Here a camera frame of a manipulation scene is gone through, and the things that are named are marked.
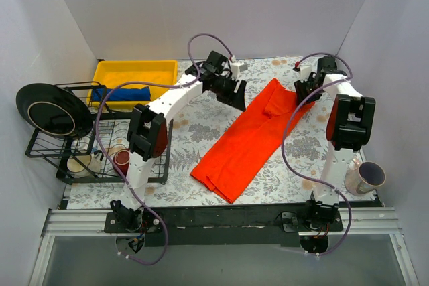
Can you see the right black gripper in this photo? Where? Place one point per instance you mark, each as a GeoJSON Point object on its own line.
{"type": "Point", "coordinates": [307, 91]}

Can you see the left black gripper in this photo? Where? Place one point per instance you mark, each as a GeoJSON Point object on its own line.
{"type": "Point", "coordinates": [235, 92]}

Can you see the orange t shirt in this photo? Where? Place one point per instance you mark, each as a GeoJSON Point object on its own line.
{"type": "Point", "coordinates": [237, 157]}

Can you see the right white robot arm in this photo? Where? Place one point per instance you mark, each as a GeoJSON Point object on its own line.
{"type": "Point", "coordinates": [348, 129]}

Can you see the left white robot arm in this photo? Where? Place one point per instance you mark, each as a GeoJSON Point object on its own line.
{"type": "Point", "coordinates": [148, 128]}

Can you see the floral table mat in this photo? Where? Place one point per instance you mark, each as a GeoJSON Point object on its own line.
{"type": "Point", "coordinates": [200, 124]}

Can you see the yellow plastic bin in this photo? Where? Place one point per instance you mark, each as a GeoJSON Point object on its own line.
{"type": "Point", "coordinates": [113, 73]}

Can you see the blue rolled t shirt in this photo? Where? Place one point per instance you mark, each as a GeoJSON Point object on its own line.
{"type": "Point", "coordinates": [122, 94]}

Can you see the purple ceramic mug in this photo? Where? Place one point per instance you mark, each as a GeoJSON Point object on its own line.
{"type": "Point", "coordinates": [364, 178]}

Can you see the red bowl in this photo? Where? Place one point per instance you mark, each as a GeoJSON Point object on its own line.
{"type": "Point", "coordinates": [121, 160]}

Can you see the cream cup in rack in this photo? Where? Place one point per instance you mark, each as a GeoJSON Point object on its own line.
{"type": "Point", "coordinates": [85, 161]}

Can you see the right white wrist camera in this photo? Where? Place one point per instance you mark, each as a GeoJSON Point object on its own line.
{"type": "Point", "coordinates": [304, 70]}

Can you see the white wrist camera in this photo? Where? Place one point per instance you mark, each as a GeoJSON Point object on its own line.
{"type": "Point", "coordinates": [236, 67]}
{"type": "Point", "coordinates": [304, 70]}

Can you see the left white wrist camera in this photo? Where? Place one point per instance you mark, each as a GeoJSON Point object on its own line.
{"type": "Point", "coordinates": [236, 67]}

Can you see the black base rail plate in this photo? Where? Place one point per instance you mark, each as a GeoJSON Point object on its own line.
{"type": "Point", "coordinates": [213, 225]}

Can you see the black wire dish rack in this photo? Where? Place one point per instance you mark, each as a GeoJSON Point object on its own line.
{"type": "Point", "coordinates": [56, 151]}

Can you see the aluminium frame rail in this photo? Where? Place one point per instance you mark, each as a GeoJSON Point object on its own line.
{"type": "Point", "coordinates": [364, 221]}

